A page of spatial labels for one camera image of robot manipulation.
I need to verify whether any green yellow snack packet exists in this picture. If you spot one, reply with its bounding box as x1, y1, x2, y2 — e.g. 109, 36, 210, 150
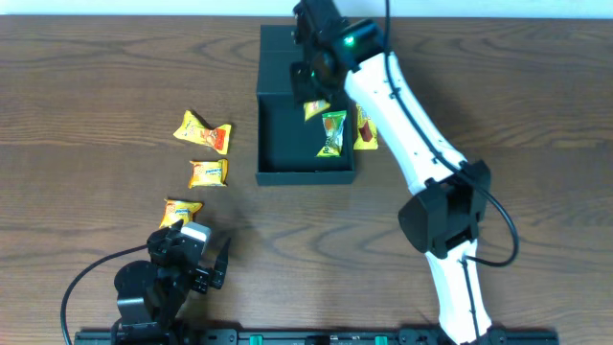
316, 111, 347, 158

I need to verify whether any yellow biscuit packet near gripper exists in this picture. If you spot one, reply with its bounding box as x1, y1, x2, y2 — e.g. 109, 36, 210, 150
159, 199, 203, 229

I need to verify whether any yellow chocolate wafer packet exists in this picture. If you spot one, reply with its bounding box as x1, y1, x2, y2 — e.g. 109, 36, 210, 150
353, 103, 378, 150

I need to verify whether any dark green open box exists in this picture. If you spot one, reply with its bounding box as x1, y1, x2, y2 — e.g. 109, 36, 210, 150
256, 25, 355, 186

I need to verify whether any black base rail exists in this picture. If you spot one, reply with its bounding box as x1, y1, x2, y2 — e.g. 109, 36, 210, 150
74, 327, 560, 345

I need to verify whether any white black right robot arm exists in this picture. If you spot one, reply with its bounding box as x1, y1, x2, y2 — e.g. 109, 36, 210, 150
293, 0, 491, 344

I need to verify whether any yellow chocolate snack packet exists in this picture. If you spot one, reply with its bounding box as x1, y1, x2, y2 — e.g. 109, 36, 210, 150
303, 100, 330, 121

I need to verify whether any yellow orange snack packet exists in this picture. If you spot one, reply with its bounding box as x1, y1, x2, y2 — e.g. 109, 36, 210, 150
173, 110, 232, 155

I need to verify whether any yellow biscuit snack packet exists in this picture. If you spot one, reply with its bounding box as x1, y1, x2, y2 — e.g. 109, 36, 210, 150
189, 159, 228, 189

